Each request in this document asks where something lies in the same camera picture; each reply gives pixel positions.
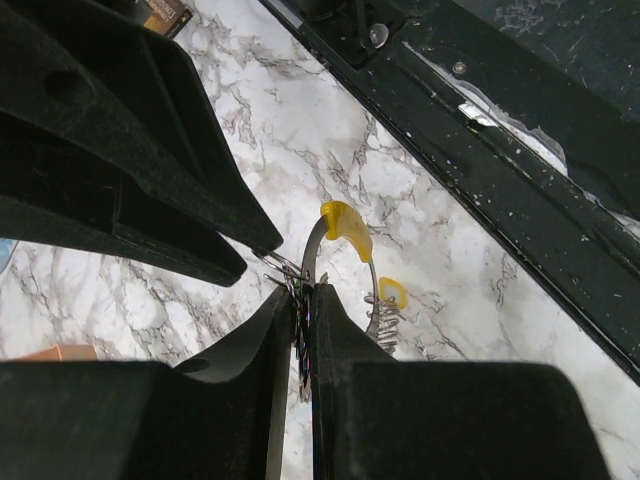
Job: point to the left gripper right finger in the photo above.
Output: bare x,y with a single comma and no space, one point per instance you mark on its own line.
375,417

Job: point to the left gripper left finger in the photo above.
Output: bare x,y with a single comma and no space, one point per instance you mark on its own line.
217,415

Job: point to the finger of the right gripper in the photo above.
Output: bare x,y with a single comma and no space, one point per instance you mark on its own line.
55,193
81,72

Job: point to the yellow tag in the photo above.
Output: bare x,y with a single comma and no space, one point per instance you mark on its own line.
392,291

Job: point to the metal keyring with yellow grip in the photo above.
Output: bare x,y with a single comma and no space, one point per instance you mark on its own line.
340,247

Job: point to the paperback book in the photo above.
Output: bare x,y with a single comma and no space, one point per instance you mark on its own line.
168,17

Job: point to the peach desk organizer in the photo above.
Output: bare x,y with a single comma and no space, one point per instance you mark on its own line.
61,353

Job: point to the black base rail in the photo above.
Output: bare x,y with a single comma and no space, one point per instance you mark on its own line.
528,113

